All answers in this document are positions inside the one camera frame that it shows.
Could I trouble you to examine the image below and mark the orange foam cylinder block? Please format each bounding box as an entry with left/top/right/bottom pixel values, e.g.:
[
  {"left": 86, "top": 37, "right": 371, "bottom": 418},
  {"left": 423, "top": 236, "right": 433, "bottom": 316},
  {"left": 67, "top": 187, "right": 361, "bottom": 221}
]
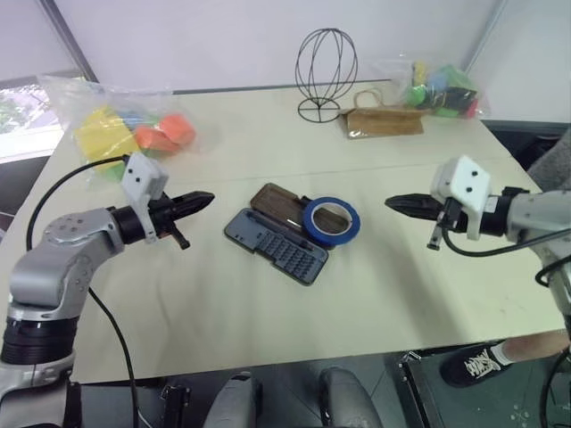
[{"left": 158, "top": 114, "right": 197, "bottom": 148}]

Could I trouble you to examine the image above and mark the black foam block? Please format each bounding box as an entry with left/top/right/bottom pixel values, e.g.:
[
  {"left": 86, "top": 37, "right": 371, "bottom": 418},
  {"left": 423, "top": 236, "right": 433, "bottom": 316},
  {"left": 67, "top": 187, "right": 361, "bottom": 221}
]
[{"left": 439, "top": 86, "right": 476, "bottom": 111}]

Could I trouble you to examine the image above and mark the grey rounded shape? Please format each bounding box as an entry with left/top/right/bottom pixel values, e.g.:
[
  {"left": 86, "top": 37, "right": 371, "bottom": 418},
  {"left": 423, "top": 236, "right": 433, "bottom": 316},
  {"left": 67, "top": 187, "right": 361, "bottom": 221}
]
[
  {"left": 203, "top": 371, "right": 264, "bottom": 428},
  {"left": 319, "top": 366, "right": 380, "bottom": 428}
]

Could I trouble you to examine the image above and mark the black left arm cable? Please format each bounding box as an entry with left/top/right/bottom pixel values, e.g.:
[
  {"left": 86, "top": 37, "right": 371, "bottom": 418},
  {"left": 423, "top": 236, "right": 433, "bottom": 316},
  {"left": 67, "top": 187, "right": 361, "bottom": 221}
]
[{"left": 25, "top": 153, "right": 139, "bottom": 428}]

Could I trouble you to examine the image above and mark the black sneaker white print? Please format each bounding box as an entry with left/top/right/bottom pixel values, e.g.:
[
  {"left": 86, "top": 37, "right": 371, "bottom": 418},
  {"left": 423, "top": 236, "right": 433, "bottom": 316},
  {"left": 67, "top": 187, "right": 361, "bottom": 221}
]
[{"left": 439, "top": 342, "right": 505, "bottom": 388}]

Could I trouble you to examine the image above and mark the large green foam block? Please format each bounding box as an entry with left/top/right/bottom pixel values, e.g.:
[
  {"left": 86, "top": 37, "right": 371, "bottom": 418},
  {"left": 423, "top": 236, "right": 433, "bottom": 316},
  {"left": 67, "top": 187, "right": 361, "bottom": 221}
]
[{"left": 439, "top": 64, "right": 476, "bottom": 90}]

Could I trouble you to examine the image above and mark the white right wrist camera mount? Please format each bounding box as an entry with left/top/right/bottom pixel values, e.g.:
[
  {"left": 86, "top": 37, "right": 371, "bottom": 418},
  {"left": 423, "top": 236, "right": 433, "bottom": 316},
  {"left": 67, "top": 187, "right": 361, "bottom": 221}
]
[{"left": 430, "top": 154, "right": 492, "bottom": 240}]

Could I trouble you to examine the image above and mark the white frame post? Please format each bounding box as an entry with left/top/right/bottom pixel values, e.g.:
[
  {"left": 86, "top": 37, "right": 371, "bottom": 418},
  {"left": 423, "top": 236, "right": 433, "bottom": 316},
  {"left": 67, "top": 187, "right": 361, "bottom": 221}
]
[{"left": 463, "top": 0, "right": 503, "bottom": 72}]

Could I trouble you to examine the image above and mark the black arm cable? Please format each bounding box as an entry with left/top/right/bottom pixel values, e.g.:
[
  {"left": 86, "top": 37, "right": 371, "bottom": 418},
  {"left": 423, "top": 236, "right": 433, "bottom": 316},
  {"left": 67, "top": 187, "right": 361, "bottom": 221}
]
[
  {"left": 25, "top": 153, "right": 139, "bottom": 428},
  {"left": 441, "top": 222, "right": 571, "bottom": 428}
]

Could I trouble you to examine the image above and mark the light blue foam block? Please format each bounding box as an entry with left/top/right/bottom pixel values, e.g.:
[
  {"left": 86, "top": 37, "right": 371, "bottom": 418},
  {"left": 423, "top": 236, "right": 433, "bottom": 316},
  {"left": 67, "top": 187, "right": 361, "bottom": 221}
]
[{"left": 113, "top": 113, "right": 148, "bottom": 128}]

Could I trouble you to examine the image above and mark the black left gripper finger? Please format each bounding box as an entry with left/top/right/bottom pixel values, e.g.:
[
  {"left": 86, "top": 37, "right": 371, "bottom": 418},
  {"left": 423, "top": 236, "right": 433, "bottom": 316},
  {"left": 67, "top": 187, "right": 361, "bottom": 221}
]
[
  {"left": 174, "top": 198, "right": 216, "bottom": 221},
  {"left": 172, "top": 190, "right": 216, "bottom": 210}
]

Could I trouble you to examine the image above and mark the large yellow foam block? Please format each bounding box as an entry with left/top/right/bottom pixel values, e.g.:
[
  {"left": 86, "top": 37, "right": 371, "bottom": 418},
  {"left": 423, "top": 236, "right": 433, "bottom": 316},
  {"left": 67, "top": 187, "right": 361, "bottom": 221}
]
[{"left": 73, "top": 105, "right": 137, "bottom": 164}]

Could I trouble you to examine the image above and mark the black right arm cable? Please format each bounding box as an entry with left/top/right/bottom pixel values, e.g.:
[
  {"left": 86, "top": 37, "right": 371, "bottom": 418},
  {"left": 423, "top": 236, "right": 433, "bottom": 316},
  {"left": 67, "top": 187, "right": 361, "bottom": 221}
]
[{"left": 441, "top": 222, "right": 571, "bottom": 428}]

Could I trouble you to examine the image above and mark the orange foam wedge block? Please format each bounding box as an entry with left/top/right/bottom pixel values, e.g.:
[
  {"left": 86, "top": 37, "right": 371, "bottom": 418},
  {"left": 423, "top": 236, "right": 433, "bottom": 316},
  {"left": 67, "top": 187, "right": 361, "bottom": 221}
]
[{"left": 135, "top": 125, "right": 178, "bottom": 155}]

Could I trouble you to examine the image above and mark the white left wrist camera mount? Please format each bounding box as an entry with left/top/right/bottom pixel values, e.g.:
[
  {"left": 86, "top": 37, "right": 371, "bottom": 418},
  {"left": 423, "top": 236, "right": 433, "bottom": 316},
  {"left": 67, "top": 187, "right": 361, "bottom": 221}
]
[{"left": 120, "top": 152, "right": 170, "bottom": 244}]

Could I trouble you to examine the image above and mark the bare person leg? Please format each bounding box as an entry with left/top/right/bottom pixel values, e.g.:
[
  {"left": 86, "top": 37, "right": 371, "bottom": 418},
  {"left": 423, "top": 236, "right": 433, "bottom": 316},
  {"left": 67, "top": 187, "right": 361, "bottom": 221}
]
[{"left": 503, "top": 329, "right": 570, "bottom": 365}]

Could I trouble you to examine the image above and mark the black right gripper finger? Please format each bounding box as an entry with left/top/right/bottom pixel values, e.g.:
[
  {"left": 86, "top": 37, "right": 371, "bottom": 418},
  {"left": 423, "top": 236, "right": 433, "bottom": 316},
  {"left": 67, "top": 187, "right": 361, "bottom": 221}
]
[
  {"left": 384, "top": 193, "right": 441, "bottom": 208},
  {"left": 385, "top": 202, "right": 441, "bottom": 220}
]

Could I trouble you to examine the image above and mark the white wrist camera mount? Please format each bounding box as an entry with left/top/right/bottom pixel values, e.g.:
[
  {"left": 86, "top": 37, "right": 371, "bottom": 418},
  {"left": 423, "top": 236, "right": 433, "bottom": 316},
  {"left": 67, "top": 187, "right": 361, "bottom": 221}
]
[
  {"left": 430, "top": 154, "right": 492, "bottom": 240},
  {"left": 120, "top": 152, "right": 170, "bottom": 244}
]

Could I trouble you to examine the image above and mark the large clear plastic bag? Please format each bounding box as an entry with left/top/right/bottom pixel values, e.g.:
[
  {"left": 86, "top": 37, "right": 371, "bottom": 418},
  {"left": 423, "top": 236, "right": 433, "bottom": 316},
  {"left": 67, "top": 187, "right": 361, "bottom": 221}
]
[{"left": 37, "top": 73, "right": 211, "bottom": 180}]

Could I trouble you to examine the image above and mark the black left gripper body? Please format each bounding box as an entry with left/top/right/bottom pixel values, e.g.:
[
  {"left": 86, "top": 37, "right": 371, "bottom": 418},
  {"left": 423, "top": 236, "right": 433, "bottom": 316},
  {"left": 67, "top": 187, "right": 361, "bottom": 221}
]
[{"left": 149, "top": 198, "right": 192, "bottom": 251}]

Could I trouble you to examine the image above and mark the small green foam block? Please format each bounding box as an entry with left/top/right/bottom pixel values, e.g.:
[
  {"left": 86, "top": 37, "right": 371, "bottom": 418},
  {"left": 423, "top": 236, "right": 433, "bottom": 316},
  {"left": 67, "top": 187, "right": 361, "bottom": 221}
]
[{"left": 404, "top": 84, "right": 427, "bottom": 108}]

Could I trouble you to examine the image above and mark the blue masking tape roll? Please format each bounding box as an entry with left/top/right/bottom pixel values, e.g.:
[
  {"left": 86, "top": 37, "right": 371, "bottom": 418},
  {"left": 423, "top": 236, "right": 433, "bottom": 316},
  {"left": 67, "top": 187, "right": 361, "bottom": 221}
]
[{"left": 302, "top": 195, "right": 361, "bottom": 249}]

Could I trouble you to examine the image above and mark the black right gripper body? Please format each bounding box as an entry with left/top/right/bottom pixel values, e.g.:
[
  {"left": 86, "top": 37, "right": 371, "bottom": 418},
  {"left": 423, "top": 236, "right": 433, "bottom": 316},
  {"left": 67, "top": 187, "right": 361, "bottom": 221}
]
[{"left": 426, "top": 195, "right": 470, "bottom": 251}]

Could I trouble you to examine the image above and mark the dark wall skirting strip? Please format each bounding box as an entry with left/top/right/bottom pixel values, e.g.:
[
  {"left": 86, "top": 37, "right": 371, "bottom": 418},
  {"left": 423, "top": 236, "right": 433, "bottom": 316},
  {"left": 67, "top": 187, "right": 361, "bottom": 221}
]
[{"left": 171, "top": 78, "right": 393, "bottom": 96}]

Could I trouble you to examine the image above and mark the small clear plastic bag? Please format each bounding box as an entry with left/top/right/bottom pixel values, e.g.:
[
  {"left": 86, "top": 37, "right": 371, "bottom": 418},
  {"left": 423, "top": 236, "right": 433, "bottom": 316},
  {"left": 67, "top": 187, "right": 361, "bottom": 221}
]
[{"left": 369, "top": 55, "right": 490, "bottom": 121}]

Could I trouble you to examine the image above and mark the dark window frame post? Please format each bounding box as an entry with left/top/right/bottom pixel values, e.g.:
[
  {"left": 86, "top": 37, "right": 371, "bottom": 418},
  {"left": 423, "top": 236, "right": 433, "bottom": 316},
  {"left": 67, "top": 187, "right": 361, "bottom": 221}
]
[{"left": 37, "top": 0, "right": 100, "bottom": 84}]

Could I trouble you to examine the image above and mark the black wire head stand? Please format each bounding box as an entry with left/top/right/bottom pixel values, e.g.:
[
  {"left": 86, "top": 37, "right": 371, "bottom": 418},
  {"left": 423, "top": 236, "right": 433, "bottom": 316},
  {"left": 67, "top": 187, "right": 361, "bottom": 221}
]
[{"left": 294, "top": 28, "right": 360, "bottom": 124}]

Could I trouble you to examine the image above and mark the grey patterned fabric chair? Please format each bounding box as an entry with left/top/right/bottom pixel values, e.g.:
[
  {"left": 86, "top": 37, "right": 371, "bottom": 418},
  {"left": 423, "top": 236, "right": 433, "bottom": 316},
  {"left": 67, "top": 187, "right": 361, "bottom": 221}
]
[{"left": 525, "top": 132, "right": 571, "bottom": 193}]

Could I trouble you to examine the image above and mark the black bracket under table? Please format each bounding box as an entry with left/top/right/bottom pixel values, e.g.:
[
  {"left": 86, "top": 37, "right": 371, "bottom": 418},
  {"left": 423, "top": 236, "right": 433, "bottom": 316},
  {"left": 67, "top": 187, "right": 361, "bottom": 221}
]
[{"left": 160, "top": 385, "right": 193, "bottom": 428}]

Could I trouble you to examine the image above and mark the black metal frame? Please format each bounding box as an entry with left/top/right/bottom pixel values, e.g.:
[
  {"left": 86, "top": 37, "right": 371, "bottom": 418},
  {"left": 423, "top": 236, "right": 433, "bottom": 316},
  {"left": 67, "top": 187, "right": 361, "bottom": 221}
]
[{"left": 396, "top": 350, "right": 447, "bottom": 428}]

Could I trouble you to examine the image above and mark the white sock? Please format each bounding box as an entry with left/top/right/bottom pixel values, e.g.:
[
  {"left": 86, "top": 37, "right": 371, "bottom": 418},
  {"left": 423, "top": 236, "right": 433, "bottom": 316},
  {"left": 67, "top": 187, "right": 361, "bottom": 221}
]
[{"left": 490, "top": 341, "right": 515, "bottom": 367}]

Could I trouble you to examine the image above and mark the brown paper bag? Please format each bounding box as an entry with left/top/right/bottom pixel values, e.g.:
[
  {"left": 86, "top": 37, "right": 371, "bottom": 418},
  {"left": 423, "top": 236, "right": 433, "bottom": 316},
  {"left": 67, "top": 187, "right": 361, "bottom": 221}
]
[{"left": 338, "top": 88, "right": 425, "bottom": 140}]

